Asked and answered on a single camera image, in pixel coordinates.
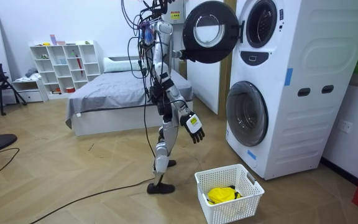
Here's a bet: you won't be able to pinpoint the white pillow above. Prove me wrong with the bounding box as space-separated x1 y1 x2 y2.
103 57 143 74

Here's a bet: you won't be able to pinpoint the white stacked washing machines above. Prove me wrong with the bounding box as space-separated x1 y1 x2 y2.
224 0 358 181

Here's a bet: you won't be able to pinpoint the long red item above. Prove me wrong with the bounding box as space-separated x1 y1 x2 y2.
75 54 83 77

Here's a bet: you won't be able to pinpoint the black floor cable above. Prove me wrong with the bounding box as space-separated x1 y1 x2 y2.
0 147 21 185
28 70 157 224

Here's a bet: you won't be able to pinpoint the round grey washer door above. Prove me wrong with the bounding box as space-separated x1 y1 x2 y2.
182 0 241 65

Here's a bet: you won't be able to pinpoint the cable bundle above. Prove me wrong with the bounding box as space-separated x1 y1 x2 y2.
119 0 180 22

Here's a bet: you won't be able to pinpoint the yellow garment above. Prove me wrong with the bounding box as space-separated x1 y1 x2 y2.
206 185 244 206

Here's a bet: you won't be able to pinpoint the low white bedside cabinet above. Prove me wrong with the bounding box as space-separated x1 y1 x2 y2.
12 79 48 103

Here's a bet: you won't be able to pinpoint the white cloth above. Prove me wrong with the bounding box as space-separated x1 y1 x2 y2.
14 73 42 83

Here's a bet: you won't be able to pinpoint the grey bed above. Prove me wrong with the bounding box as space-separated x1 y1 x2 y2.
65 55 195 137

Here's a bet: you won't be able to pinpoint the white cube shelf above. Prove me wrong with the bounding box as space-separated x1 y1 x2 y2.
29 39 104 100

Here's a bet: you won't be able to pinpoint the robot body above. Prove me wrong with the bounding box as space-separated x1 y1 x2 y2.
127 0 174 114

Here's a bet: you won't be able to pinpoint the robot legs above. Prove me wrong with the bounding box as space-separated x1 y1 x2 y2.
146 111 180 195

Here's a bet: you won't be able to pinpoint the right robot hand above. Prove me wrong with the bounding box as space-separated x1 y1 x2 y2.
180 111 206 144

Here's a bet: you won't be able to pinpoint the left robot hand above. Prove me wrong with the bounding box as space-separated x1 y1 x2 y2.
178 49 196 63

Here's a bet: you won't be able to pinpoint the grey wall electrical box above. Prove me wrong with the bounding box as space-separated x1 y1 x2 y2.
162 0 186 25

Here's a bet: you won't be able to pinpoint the white plastic laundry basket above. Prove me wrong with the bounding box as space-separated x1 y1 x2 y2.
194 163 265 224

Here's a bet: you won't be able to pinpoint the white wall socket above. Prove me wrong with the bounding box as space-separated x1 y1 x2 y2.
336 118 354 134

